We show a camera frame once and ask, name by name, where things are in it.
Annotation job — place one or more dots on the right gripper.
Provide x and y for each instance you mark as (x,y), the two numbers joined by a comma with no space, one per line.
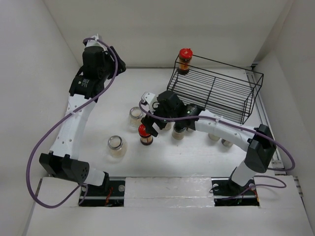
(148,123)

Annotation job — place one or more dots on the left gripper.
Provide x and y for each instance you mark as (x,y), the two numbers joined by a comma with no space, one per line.
(108,57)

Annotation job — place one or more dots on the clear glass jar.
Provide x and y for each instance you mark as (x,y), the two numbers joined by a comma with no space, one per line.
(117,146)
(134,118)

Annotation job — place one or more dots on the red lid sauce jar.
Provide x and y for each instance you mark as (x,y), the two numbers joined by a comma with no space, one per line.
(184,59)
(145,138)

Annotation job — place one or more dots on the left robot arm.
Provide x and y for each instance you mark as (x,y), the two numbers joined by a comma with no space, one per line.
(62,161)

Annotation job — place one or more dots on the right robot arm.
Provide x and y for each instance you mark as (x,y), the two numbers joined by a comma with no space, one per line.
(255,141)

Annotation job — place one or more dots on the black cap spice grinder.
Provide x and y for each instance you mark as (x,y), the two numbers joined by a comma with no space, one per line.
(177,134)
(213,137)

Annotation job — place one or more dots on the clear glass jar front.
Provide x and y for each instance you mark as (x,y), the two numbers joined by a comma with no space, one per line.
(117,146)

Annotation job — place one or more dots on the white lid spice jar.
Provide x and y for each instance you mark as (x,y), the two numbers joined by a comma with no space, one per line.
(226,143)

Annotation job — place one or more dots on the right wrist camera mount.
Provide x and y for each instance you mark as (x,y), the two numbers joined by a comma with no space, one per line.
(149,99)

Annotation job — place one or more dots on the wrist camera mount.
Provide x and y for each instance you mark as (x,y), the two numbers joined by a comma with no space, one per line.
(93,41)
(149,99)

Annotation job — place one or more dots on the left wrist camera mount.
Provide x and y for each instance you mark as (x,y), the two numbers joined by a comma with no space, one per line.
(93,41)

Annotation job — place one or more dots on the black wire rack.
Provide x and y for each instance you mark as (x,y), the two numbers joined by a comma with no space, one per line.
(224,89)

